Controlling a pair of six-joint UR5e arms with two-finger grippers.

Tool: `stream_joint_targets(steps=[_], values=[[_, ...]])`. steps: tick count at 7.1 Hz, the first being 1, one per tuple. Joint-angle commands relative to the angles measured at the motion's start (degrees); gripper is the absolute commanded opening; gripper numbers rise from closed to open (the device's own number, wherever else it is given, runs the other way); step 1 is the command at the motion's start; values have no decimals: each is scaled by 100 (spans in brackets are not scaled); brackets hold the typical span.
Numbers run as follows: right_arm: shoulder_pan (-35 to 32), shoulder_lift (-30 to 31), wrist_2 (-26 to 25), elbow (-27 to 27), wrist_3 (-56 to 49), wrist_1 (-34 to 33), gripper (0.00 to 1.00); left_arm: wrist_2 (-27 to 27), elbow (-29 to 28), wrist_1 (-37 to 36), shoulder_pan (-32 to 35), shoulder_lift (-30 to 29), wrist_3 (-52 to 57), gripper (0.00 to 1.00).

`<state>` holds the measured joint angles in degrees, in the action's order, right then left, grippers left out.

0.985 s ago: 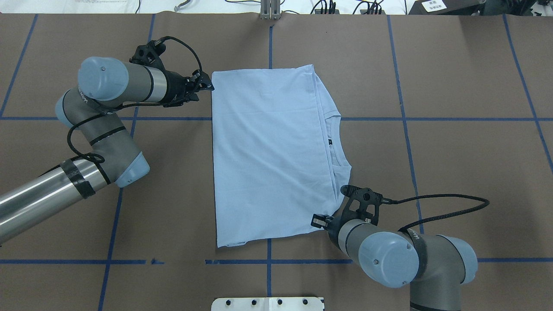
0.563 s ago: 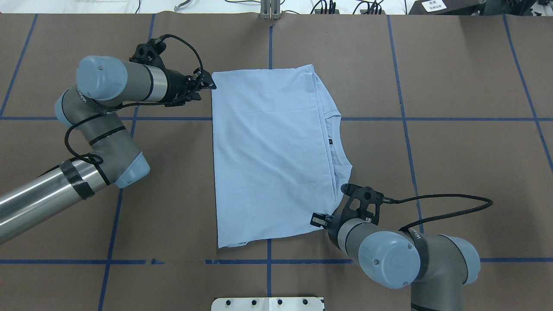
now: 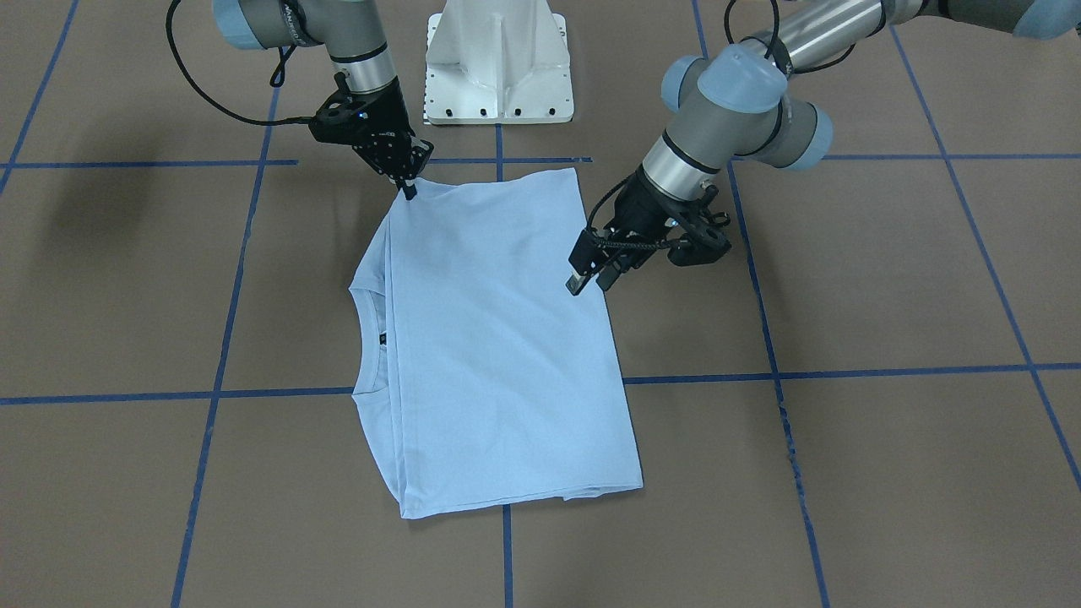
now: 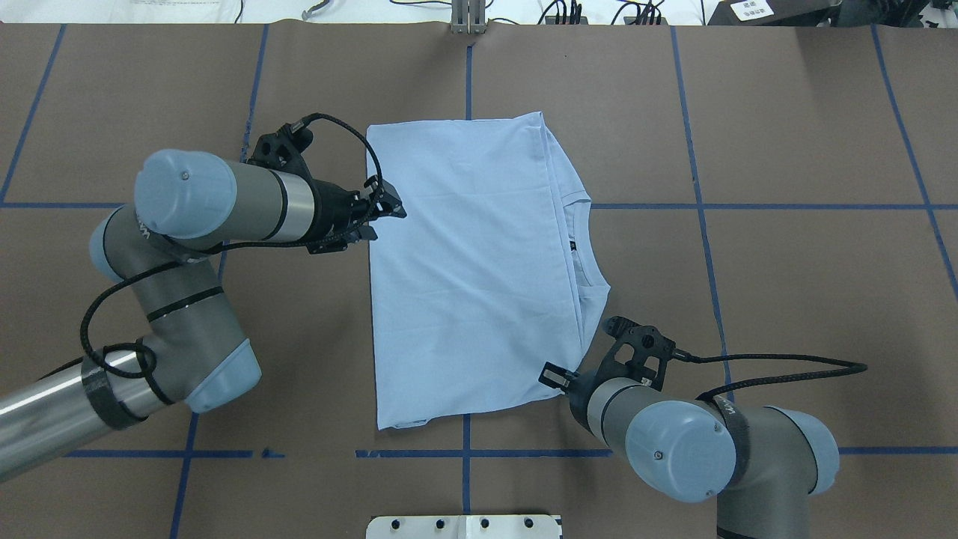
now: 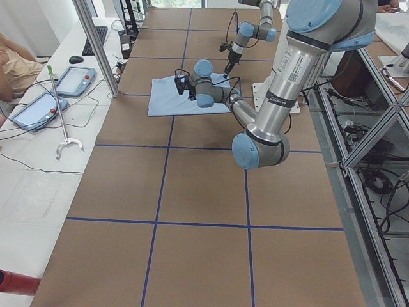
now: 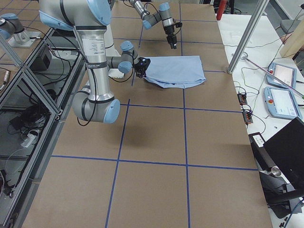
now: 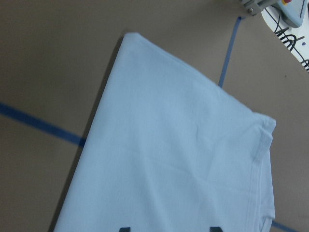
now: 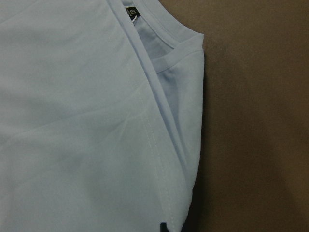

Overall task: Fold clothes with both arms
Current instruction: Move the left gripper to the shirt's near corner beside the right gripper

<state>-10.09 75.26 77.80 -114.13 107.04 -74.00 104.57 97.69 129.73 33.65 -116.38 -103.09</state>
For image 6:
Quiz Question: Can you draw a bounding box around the lower small circuit board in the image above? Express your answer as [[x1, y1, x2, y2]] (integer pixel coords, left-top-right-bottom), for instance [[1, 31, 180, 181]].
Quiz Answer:
[[242, 110, 253, 125]]

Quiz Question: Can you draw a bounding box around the light blue t-shirt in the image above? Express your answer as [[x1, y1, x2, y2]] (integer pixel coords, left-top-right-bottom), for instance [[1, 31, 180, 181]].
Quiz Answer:
[[144, 56, 206, 89]]

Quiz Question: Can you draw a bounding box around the near blue teach pendant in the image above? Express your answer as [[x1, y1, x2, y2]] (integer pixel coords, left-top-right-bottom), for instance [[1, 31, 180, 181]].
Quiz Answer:
[[264, 86, 302, 120]]

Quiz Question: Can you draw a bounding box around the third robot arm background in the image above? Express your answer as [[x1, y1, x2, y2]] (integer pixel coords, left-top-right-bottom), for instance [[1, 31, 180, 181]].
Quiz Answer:
[[0, 13, 41, 48]]

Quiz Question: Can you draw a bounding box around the aluminium frame post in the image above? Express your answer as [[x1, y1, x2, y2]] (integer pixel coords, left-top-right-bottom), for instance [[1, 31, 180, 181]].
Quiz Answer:
[[228, 0, 269, 74]]

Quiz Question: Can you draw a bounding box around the black monitor stand base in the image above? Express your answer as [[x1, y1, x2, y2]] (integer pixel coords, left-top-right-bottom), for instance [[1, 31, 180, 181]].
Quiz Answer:
[[248, 133, 304, 219]]

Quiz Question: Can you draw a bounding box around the white pedestal column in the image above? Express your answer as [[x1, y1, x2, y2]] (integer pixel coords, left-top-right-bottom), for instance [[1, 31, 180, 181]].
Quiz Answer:
[[104, 24, 121, 57]]

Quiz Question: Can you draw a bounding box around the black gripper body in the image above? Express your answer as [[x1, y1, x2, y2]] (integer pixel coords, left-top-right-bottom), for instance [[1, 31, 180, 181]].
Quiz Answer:
[[134, 57, 151, 76], [163, 24, 177, 42]]

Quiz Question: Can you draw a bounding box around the black box under frame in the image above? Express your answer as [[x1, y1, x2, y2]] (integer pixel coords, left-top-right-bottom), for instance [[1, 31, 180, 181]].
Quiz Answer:
[[30, 47, 52, 71]]

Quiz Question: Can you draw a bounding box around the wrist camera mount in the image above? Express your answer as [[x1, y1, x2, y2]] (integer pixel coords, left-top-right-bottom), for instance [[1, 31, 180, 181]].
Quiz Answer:
[[174, 21, 182, 28]]

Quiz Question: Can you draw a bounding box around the floor cable bundle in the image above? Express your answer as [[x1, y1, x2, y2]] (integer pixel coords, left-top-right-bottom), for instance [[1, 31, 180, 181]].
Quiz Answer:
[[7, 87, 60, 150]]

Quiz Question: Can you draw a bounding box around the red fire extinguisher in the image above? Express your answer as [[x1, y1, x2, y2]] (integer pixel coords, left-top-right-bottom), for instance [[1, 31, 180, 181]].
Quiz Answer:
[[216, 0, 227, 21]]

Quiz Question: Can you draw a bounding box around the aluminium frame rail left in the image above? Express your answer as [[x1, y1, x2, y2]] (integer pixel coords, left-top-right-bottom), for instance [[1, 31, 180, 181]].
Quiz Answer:
[[0, 29, 85, 228]]

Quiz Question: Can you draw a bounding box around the far blue teach pendant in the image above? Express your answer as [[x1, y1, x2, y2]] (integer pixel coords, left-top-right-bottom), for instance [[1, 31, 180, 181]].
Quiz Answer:
[[266, 63, 297, 88]]

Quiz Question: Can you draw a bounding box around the black laptop computer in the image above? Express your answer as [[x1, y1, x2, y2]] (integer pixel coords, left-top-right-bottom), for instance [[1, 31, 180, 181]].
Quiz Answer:
[[264, 117, 304, 189]]

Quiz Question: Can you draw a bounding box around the blue teach pendant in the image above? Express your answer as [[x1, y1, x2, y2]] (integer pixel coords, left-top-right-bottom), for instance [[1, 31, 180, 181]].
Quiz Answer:
[[264, 86, 302, 120], [266, 63, 297, 88]]

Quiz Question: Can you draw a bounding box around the reacher grabber tool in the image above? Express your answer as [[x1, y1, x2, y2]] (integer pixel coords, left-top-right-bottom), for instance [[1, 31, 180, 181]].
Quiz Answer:
[[240, 52, 304, 99]]

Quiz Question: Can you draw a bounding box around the white pedestal base plate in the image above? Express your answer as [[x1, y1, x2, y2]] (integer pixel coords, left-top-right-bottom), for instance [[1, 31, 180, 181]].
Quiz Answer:
[[108, 68, 124, 78]]

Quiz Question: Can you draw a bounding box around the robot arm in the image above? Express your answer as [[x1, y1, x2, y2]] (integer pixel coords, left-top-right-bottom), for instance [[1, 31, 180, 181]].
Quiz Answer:
[[39, 0, 151, 124], [123, 0, 182, 49]]

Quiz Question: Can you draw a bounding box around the wooden plank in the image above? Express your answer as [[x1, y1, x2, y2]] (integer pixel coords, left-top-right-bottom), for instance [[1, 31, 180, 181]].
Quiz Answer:
[[280, 20, 304, 57]]

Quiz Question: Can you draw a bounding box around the upper small circuit board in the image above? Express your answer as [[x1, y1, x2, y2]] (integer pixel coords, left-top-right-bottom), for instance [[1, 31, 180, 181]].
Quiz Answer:
[[237, 93, 247, 105]]

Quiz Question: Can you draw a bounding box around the small circuit board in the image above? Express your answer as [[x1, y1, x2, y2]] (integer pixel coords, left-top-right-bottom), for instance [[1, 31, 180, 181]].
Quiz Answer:
[[237, 93, 247, 105], [242, 110, 253, 125]]

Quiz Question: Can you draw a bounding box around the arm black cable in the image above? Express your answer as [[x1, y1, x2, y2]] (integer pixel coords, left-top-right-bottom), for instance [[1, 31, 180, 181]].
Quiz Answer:
[[142, 2, 162, 17], [76, 52, 141, 126]]

